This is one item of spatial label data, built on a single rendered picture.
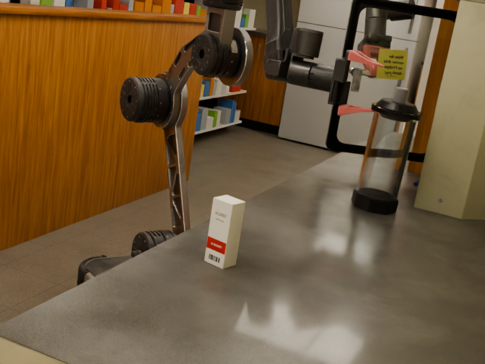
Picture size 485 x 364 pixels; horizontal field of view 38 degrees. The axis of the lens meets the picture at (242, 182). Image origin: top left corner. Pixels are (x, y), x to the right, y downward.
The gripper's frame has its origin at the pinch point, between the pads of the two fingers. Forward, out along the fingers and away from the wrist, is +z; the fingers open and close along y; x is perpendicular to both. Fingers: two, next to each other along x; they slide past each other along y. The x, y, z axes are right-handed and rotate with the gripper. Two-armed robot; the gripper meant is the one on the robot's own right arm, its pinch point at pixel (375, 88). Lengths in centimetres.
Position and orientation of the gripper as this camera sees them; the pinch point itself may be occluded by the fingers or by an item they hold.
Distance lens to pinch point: 158.8
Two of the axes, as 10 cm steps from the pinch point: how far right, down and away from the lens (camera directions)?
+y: 1.6, -9.6, -2.5
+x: 4.1, -1.7, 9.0
